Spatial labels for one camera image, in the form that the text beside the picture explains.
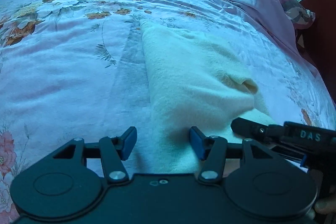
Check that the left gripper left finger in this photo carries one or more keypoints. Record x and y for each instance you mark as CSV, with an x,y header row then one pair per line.
x,y
74,182

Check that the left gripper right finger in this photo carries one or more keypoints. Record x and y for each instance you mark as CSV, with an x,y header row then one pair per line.
x,y
248,182

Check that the red white headboard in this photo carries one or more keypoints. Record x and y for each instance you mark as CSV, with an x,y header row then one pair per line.
x,y
316,44

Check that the floral pink bed sheet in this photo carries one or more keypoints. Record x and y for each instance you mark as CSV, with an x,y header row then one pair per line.
x,y
76,69

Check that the pink blanket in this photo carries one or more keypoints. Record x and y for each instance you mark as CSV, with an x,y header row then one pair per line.
x,y
259,30

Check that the cream knit sweater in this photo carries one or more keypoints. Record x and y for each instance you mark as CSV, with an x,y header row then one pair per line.
x,y
194,80

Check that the person right hand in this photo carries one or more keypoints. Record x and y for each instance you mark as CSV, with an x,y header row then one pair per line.
x,y
326,206

